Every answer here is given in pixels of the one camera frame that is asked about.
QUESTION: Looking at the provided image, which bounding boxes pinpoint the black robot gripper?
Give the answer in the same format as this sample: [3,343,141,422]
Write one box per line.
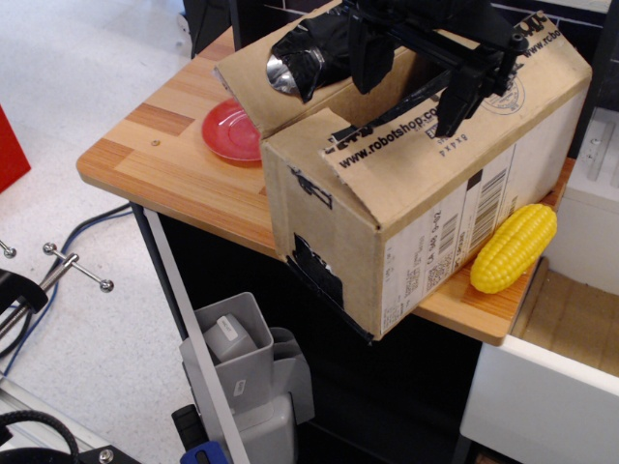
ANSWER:
[342,1,527,137]

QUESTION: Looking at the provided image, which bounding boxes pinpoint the brown cardboard shipping box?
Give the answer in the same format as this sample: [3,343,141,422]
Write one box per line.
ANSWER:
[215,12,592,345]

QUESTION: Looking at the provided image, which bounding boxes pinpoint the spoon taped on left flap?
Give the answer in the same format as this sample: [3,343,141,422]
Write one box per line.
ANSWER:
[266,7,351,103]

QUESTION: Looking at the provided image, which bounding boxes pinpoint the yellow plastic toy corn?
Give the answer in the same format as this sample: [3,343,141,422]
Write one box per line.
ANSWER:
[470,204,557,294]

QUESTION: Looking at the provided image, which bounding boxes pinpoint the red plastic saucer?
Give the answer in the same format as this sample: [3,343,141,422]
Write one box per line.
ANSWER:
[201,99,261,162]

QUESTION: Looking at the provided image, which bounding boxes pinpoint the grey metal table leg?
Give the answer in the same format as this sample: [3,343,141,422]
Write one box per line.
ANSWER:
[131,203,250,463]

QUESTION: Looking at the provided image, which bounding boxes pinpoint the grey plastic bin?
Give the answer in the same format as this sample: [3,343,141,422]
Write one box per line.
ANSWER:
[195,292,274,415]

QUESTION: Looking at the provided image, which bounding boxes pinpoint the white drawer box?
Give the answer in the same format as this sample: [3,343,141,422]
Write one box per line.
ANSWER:
[459,108,618,463]

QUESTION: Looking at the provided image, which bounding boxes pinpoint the grey plastic device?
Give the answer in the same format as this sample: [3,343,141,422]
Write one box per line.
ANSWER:
[179,327,315,464]

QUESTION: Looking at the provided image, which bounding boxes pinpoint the red box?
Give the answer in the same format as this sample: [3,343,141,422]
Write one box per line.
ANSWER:
[0,108,31,192]

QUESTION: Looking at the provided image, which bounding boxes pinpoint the blue cable on floor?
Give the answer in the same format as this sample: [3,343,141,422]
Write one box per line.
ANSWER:
[0,202,134,378]

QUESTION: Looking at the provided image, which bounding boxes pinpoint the blue handled tool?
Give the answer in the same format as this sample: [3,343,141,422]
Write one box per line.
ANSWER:
[171,404,228,464]

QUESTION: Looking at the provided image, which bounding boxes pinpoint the metal clamp with T-handle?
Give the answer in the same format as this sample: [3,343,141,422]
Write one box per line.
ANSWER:
[1,243,114,338]

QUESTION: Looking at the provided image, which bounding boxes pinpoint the black corrugated cable sleeve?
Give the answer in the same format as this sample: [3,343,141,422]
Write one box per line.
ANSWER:
[0,410,80,464]

